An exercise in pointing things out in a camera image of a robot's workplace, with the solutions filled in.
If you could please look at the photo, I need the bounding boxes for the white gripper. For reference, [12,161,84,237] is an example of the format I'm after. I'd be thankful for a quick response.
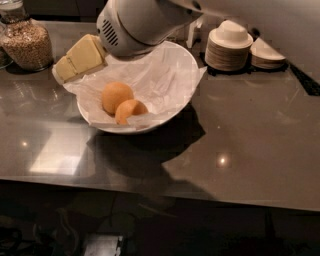
[52,0,201,84]

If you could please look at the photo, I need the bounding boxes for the orange fruit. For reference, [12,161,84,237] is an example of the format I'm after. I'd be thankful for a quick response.
[115,99,148,125]
[102,82,134,115]

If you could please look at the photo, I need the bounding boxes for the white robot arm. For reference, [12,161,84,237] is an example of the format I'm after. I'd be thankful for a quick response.
[96,0,320,81]

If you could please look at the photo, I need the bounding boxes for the white bowl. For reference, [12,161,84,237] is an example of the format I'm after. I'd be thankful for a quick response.
[76,40,200,135]

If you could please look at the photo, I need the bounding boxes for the glass jar with grains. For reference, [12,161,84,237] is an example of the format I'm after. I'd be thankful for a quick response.
[0,0,53,71]

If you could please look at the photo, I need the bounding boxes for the orange fruit front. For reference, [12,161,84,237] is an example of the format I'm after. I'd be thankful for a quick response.
[115,99,148,125]

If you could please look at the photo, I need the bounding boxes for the white paper liner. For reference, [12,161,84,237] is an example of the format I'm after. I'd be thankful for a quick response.
[61,41,208,130]

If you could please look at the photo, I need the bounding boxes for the glass jar at left edge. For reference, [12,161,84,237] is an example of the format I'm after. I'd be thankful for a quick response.
[0,23,13,69]

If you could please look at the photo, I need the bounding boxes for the large stack paper bowls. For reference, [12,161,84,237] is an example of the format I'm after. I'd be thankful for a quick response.
[205,20,253,72]

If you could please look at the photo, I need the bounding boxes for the small stack paper bowls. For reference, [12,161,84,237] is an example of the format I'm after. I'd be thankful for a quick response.
[250,38,286,70]

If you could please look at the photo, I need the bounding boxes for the white stand frame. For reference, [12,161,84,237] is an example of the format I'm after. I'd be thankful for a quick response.
[186,17,204,49]

